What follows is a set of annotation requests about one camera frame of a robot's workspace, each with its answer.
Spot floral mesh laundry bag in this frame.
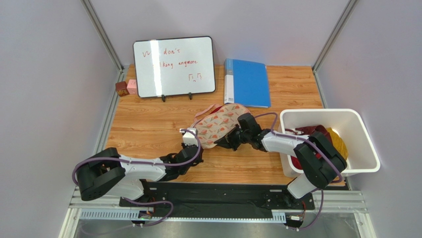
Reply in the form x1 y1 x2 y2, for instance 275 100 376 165
191 104 250 149

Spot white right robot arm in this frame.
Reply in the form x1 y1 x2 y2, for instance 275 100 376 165
215 113 347 199

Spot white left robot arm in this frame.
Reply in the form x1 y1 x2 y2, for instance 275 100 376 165
72 145 204 201

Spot blue file folder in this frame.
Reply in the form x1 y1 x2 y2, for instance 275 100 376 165
224 59 271 108

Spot dark red clothes pile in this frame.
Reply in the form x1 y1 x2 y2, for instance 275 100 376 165
285 125 332 170

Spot white dry-erase board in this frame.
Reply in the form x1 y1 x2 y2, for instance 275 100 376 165
132 36 216 100

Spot pink cube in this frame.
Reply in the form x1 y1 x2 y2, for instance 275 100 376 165
126 79 138 95

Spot brown cube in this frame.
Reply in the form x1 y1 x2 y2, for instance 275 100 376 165
115 81 130 97

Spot yellow garment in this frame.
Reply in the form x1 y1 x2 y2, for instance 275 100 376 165
326 127 349 160

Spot white plastic bin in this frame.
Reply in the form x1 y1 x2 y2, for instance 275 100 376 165
277 109 380 177

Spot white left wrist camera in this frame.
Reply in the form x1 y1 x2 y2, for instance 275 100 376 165
179 128 199 146

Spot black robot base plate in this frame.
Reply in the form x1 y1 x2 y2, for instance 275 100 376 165
137 182 316 219

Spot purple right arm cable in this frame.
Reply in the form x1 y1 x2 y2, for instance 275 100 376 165
252 112 344 231

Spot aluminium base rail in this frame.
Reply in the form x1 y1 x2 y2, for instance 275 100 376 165
59 182 370 238

